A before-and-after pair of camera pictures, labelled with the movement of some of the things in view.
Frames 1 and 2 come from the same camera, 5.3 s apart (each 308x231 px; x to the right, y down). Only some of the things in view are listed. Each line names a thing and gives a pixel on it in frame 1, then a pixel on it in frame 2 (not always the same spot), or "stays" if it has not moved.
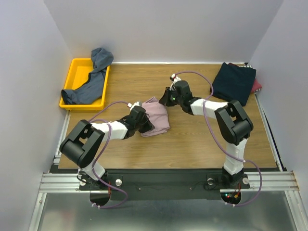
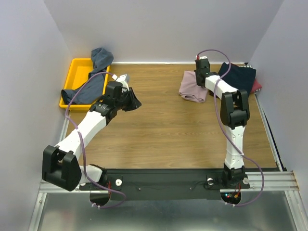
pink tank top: [158, 116] → [189, 90]
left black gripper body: [144, 126] → [120, 103]
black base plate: [164, 184] stays
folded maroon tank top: [256, 84] stays
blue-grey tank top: [91, 91] stays
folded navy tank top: [232, 83] stays
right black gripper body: [167, 97] → [199, 78]
